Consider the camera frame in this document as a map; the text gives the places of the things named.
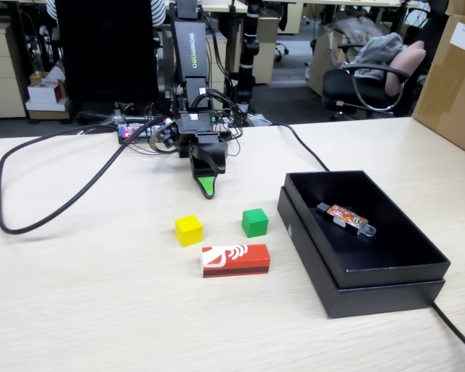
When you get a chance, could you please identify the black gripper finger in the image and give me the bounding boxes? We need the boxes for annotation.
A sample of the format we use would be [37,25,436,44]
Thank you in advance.
[200,146,229,174]

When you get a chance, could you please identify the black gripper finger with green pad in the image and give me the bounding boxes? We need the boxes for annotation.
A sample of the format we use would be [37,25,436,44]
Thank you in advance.
[189,153,220,200]

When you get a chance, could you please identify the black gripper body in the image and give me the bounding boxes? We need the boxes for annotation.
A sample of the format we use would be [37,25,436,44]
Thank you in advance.
[185,130,229,156]

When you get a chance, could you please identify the yellow cube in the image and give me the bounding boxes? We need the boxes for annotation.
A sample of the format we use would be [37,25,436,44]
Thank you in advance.
[174,214,204,248]

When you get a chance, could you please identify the green cube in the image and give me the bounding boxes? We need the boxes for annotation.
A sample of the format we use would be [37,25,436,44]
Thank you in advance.
[241,208,270,239]

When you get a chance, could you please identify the red and white rectangular block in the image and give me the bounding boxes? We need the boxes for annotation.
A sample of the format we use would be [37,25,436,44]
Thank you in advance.
[201,243,271,279]

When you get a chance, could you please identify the black jointed arm white bands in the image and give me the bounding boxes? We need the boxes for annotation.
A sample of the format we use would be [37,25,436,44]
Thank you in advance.
[238,0,261,113]

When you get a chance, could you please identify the tall cardboard box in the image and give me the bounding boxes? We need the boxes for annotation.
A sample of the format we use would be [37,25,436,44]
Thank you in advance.
[308,23,353,98]

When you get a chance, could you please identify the flat white box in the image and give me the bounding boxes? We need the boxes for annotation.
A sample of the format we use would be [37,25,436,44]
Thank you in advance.
[25,98,71,114]

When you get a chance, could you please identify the white carton box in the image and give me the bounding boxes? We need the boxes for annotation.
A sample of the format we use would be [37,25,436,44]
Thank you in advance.
[26,79,68,105]

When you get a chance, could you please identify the open small cardboard box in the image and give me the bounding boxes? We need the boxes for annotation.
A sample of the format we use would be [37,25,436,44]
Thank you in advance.
[29,64,67,85]

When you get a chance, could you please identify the black cardboard box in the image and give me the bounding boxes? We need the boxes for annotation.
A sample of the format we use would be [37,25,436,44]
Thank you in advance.
[284,169,451,290]

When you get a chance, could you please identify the flat black box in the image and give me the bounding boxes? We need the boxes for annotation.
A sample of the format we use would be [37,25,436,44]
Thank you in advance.
[277,185,446,319]

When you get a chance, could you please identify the large brown cardboard box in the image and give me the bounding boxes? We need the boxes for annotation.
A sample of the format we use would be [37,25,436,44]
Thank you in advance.
[412,13,465,160]

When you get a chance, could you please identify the robot control circuit board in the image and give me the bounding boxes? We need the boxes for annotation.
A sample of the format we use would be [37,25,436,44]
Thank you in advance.
[117,120,176,146]

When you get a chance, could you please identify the black chair caster base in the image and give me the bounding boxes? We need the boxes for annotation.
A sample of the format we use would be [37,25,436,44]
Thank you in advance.
[274,41,291,62]

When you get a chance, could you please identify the black monitor back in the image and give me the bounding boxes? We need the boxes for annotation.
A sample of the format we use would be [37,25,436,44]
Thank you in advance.
[55,0,160,104]

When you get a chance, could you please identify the person in striped shirt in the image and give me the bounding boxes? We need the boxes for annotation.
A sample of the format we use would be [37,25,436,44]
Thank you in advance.
[45,0,167,29]

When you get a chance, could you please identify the colourful USB stick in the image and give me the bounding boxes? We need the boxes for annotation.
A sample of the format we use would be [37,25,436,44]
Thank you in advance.
[315,201,377,237]

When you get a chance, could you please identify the black office chair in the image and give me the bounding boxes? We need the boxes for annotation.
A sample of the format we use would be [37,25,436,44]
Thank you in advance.
[321,42,412,122]

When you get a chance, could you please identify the crumpled clear plastic bag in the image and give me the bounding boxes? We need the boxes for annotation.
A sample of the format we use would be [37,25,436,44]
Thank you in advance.
[331,15,387,42]

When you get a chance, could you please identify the grey cloth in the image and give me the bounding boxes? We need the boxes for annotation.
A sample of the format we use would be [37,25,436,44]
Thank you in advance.
[350,33,407,81]

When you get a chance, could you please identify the pink cushion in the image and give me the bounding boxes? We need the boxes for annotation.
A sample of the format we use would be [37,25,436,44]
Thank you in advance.
[383,40,427,97]

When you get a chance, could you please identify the beige drawer cabinet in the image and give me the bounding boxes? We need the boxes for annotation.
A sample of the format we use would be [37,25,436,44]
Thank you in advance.
[0,22,27,119]

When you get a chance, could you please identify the thin black wire bundle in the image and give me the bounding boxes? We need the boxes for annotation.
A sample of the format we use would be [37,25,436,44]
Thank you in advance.
[199,7,244,158]

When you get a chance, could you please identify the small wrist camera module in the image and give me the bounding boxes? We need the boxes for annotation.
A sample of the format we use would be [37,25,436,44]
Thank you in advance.
[149,120,179,150]

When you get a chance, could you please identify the beige desk pedestal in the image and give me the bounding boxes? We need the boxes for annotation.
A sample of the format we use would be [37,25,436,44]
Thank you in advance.
[251,17,281,84]

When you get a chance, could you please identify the long black power cable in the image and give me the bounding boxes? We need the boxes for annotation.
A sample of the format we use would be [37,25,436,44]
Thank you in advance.
[251,122,465,361]

